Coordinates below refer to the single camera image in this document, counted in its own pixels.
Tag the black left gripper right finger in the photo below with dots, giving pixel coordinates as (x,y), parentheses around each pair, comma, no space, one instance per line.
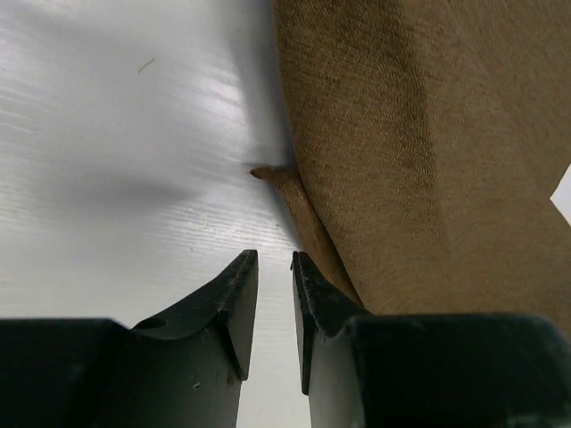
(469,370)

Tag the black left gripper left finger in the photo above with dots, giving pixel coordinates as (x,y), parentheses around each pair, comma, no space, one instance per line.
(182,367)

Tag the brown cloth napkin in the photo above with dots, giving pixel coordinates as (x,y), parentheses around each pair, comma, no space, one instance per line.
(429,137)

